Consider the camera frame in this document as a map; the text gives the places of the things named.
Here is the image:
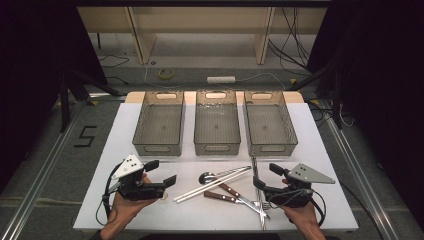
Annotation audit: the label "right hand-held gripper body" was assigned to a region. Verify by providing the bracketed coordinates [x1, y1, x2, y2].
[264, 162, 336, 209]

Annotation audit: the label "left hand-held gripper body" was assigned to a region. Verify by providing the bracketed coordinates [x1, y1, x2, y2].
[112, 154, 167, 202]

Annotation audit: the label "white chopstick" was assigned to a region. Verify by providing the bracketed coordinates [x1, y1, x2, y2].
[174, 169, 253, 204]
[173, 168, 252, 202]

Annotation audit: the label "wooden-handled knife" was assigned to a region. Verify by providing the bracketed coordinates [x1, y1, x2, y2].
[217, 182, 271, 220]

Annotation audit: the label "metal spoon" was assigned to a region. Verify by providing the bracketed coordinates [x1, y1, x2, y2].
[198, 165, 253, 186]

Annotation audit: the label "clear grey plastic bin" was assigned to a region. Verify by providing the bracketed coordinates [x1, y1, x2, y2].
[132, 90, 186, 158]
[193, 89, 242, 157]
[243, 89, 299, 158]

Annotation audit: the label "wooden-handled fork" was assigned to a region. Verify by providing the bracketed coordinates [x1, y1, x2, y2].
[203, 190, 274, 212]

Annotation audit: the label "person's left hand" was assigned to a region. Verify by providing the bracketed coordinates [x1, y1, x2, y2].
[111, 192, 160, 225]

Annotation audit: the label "person's right hand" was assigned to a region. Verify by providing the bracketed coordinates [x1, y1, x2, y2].
[282, 202, 322, 232]

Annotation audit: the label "black metal stand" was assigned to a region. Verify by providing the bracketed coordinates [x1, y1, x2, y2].
[288, 61, 344, 130]
[59, 68, 122, 134]

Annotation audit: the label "yellow tape roll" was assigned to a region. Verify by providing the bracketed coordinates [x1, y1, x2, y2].
[157, 67, 175, 81]

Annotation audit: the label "white power strip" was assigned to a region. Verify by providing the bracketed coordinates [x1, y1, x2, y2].
[206, 75, 237, 85]

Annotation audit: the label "black curtain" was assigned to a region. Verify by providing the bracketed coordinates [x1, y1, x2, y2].
[0, 0, 109, 188]
[306, 0, 424, 231]

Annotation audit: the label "beige wooden desk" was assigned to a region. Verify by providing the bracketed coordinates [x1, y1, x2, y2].
[77, 6, 328, 66]

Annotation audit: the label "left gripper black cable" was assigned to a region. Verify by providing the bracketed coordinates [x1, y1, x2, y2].
[95, 162, 124, 228]

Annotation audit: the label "aluminium floor rail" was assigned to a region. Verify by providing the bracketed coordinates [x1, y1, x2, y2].
[323, 113, 401, 240]
[0, 93, 128, 240]

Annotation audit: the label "long black floor cable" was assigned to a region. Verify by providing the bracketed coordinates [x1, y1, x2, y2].
[339, 181, 386, 240]

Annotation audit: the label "thin black floor cable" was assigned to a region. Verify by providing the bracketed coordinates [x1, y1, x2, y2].
[97, 54, 130, 69]
[106, 75, 130, 86]

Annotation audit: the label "white power cable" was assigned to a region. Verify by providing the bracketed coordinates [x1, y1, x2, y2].
[143, 61, 287, 91]

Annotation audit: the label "black hanging cables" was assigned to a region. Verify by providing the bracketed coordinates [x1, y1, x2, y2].
[267, 6, 313, 77]

